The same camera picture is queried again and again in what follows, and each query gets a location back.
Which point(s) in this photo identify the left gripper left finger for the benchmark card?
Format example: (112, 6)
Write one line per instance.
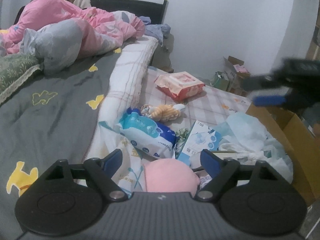
(100, 173)

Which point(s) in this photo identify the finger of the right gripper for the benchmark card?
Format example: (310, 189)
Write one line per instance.
(269, 100)
(259, 82)

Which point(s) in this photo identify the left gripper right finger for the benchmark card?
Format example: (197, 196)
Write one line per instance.
(222, 173)

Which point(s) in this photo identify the blue mask box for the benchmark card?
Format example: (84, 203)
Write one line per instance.
(200, 137)

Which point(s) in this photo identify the pink panda plush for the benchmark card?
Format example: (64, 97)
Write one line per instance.
(170, 175)

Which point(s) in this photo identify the blue white wipes pack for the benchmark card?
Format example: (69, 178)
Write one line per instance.
(147, 135)

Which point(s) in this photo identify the open box with pink items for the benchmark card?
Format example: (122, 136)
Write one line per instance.
(236, 73)

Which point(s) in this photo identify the white floral cloth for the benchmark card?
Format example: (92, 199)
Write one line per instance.
(130, 176)

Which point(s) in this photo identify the green paper bag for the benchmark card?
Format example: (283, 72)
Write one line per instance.
(220, 81)

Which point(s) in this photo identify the white plastic bag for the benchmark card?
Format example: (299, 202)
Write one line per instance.
(251, 141)

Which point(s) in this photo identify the checked low mattress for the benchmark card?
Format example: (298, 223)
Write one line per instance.
(212, 106)

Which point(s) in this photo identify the brown cardboard box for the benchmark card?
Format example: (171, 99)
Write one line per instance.
(299, 144)

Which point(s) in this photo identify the green white knitted cloth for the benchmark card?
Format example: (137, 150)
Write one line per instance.
(182, 135)

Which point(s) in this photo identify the grey sheet with yellow dogs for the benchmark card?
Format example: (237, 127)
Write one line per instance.
(47, 119)

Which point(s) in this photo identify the red pink wipes pack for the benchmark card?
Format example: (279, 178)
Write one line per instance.
(179, 86)

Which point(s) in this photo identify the white plaid mattress pad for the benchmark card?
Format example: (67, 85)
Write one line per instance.
(125, 84)

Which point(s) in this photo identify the orange white knitted toy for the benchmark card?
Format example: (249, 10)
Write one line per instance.
(162, 113)

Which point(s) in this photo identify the blue clothes pile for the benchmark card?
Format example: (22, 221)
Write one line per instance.
(158, 31)

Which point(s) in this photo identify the black headboard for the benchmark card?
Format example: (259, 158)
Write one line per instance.
(130, 8)

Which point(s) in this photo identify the green floral pillow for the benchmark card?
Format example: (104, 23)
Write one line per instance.
(16, 69)

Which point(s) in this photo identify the pink and grey quilt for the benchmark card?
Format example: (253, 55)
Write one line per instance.
(58, 32)

